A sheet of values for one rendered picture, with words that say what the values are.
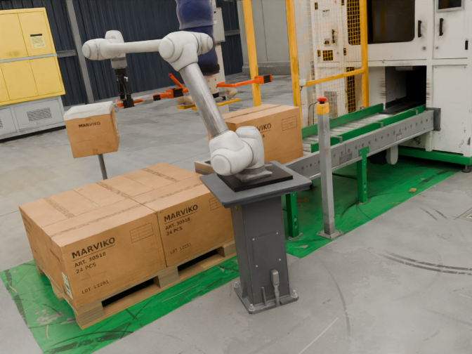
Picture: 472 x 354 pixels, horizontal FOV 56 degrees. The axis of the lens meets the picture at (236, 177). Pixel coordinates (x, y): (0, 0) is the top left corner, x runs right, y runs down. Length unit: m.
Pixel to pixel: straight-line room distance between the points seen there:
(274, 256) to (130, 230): 0.88
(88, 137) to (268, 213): 2.28
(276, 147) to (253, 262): 1.08
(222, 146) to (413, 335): 1.34
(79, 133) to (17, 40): 5.96
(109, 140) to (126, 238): 1.67
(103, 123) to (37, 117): 6.01
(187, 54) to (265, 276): 1.30
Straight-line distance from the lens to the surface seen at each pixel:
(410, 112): 4.58
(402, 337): 2.48
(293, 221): 3.36
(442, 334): 2.53
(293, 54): 4.20
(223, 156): 2.13
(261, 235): 2.47
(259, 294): 2.64
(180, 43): 2.20
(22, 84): 10.03
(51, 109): 10.23
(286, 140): 3.34
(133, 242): 2.78
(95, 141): 4.25
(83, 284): 2.74
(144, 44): 2.53
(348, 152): 3.69
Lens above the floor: 1.54
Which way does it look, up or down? 18 degrees down
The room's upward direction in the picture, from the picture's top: 7 degrees counter-clockwise
